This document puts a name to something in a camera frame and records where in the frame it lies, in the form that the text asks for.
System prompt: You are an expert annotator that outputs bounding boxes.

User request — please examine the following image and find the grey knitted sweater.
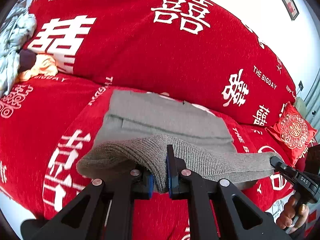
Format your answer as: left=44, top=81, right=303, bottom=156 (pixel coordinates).
left=76, top=90, right=274, bottom=193

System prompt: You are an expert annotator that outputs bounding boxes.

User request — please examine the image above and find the person's right hand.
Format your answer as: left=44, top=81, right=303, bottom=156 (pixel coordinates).
left=276, top=195, right=309, bottom=232

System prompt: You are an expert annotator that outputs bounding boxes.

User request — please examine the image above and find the red embroidered cushion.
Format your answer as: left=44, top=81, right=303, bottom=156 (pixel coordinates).
left=265, top=102, right=317, bottom=167

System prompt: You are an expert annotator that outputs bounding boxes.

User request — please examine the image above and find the orange cloth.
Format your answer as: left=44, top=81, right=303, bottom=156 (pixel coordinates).
left=16, top=54, right=58, bottom=82

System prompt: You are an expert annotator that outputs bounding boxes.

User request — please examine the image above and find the dark maroon cloth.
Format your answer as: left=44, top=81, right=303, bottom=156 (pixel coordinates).
left=18, top=49, right=37, bottom=73

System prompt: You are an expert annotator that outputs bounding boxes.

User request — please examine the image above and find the light patterned crumpled blanket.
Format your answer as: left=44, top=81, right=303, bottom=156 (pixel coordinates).
left=1, top=0, right=36, bottom=96

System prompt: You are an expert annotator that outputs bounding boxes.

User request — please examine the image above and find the black framed wall picture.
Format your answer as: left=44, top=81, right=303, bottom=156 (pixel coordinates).
left=282, top=0, right=299, bottom=21

